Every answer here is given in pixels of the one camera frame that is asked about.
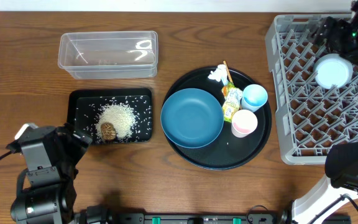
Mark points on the white tissue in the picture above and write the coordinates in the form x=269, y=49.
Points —
x=219, y=74

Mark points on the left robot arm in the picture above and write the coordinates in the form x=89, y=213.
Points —
x=45, y=192

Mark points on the black rectangular tray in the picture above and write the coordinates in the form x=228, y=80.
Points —
x=85, y=106

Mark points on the wooden chopstick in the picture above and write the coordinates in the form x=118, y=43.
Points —
x=228, y=72

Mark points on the clear plastic bin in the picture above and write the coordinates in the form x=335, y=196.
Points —
x=108, y=55

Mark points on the pink cup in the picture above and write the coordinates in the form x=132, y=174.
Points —
x=243, y=123

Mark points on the dark blue plate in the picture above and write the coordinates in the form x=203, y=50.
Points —
x=192, y=118

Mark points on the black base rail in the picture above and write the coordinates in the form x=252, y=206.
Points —
x=101, y=214

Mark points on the white bowl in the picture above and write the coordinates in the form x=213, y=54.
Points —
x=332, y=71

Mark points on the grey dishwasher rack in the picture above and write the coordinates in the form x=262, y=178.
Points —
x=309, y=118

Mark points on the pile of white rice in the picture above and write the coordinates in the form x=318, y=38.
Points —
x=123, y=118

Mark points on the brown food lump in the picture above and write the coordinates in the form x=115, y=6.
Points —
x=108, y=132

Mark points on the green yellow snack wrapper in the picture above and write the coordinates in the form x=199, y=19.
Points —
x=232, y=103

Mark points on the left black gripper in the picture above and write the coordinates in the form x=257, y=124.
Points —
x=74, y=140

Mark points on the light blue cup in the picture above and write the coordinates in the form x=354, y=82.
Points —
x=254, y=97

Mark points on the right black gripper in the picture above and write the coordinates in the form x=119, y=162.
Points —
x=327, y=32

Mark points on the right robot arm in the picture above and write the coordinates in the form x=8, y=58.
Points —
x=339, y=184

